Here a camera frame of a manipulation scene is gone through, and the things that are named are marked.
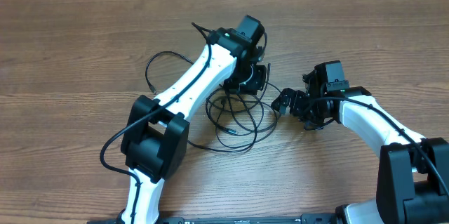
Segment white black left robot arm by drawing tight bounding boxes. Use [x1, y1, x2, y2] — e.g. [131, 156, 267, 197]
[100, 15, 267, 223]

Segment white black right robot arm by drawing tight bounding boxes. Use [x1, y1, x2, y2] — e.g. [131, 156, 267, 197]
[272, 87, 448, 223]

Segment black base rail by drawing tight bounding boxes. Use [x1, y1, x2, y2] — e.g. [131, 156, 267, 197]
[156, 213, 344, 224]

